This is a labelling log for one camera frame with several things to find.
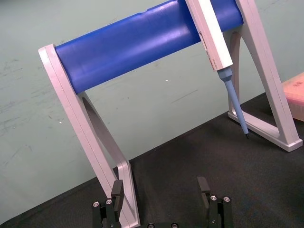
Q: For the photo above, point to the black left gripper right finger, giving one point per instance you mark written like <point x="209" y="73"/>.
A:
<point x="215" y="209"/>

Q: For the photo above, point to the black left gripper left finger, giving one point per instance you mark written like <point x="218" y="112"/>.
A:
<point x="117" y="202"/>

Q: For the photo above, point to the black table cloth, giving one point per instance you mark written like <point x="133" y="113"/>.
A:
<point x="202" y="166"/>

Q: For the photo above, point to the pink translucent tip box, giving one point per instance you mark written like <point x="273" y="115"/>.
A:
<point x="295" y="95"/>

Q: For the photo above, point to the grey and blue pipette stand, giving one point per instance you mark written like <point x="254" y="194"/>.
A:
<point x="133" y="50"/>

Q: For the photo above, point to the white and blue pipette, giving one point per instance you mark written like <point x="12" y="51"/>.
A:
<point x="213" y="35"/>

